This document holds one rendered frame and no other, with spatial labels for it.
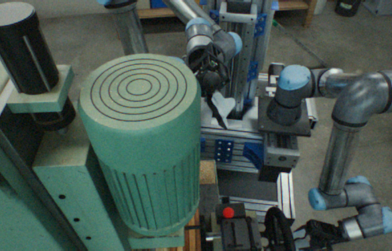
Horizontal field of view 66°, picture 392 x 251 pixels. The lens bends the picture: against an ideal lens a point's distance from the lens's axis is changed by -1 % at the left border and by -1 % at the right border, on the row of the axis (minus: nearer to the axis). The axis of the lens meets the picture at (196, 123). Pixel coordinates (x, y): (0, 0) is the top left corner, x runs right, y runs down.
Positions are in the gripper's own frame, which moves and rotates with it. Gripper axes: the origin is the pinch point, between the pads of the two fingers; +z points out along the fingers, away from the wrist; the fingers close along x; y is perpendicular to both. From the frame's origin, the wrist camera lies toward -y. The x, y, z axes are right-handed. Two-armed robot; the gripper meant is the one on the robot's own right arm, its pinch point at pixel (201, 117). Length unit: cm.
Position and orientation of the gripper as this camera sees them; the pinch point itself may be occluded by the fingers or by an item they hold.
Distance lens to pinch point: 66.5
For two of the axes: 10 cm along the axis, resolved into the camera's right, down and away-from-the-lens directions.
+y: 6.8, -5.3, -5.1
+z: 0.5, 7.3, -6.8
